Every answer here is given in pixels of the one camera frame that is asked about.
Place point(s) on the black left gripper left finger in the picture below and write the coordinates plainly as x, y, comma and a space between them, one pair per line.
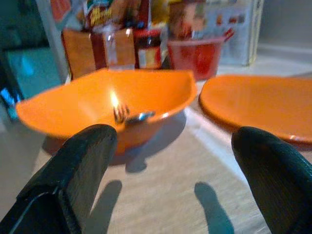
73, 175

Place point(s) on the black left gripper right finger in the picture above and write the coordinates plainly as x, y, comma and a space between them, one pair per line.
275, 175

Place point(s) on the orange plastic plate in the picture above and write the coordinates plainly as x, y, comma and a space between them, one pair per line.
258, 104

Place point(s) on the orange plastic bowl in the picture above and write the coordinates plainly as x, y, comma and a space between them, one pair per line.
107, 104

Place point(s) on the metal fork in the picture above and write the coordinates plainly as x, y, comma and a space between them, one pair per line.
129, 114

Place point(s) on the teal container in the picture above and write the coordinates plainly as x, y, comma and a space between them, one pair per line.
29, 65

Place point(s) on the brown cardboard box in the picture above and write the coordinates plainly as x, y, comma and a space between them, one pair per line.
97, 51

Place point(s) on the red plastic basket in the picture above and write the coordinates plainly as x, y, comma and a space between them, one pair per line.
197, 56

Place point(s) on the red lidded jar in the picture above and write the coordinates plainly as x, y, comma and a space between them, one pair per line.
149, 48

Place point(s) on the white printed carton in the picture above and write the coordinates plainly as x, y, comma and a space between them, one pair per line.
234, 29

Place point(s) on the colourful snack packet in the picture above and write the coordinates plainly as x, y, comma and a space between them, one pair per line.
102, 13

